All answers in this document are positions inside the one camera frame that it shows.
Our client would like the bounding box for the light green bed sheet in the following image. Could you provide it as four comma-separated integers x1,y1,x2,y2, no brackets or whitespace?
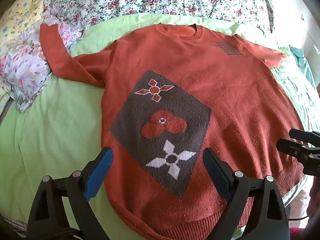
0,14,315,240

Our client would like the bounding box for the black cable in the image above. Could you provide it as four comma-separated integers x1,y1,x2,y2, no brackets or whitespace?
287,214,312,222

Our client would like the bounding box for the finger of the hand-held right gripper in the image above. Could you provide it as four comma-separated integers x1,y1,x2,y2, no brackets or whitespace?
276,138,311,161
289,129,320,147

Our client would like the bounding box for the orange knit sweater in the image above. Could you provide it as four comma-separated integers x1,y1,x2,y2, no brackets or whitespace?
39,23,308,238

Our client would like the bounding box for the pastel floral cloth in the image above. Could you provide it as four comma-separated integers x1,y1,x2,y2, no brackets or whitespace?
0,11,87,113

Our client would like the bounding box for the yellow patterned pillow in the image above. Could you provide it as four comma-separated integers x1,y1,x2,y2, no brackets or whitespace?
0,0,47,48

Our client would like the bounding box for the teal cloth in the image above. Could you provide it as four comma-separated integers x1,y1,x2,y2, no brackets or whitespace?
289,45,316,87

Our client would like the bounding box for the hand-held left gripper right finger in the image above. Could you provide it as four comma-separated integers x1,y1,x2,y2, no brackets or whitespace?
203,147,290,240

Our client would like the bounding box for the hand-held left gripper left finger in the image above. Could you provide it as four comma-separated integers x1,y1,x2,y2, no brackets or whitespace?
26,147,114,240

